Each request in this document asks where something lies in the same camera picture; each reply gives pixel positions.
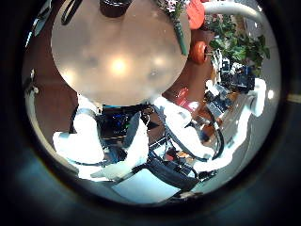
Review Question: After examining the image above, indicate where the black camera cable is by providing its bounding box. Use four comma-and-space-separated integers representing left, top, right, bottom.
60, 0, 83, 26

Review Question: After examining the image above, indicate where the orange round stool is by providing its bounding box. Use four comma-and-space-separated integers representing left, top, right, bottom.
189, 40, 209, 65

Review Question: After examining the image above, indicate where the flower bouquet with green stem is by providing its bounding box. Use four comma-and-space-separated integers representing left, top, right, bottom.
156, 0, 191, 57

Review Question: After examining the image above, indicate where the black camera equipment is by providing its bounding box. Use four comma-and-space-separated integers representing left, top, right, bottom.
219, 57, 257, 93

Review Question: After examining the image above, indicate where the large green leafy plant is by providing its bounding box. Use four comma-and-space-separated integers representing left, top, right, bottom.
208, 15, 271, 76

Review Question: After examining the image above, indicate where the orange curved sofa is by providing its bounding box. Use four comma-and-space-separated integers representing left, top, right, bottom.
186, 0, 206, 31

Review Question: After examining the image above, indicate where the black control box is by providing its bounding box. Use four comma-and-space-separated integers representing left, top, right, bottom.
98, 105, 151, 140

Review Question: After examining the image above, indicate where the red chair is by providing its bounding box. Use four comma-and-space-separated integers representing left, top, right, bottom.
173, 88, 201, 111

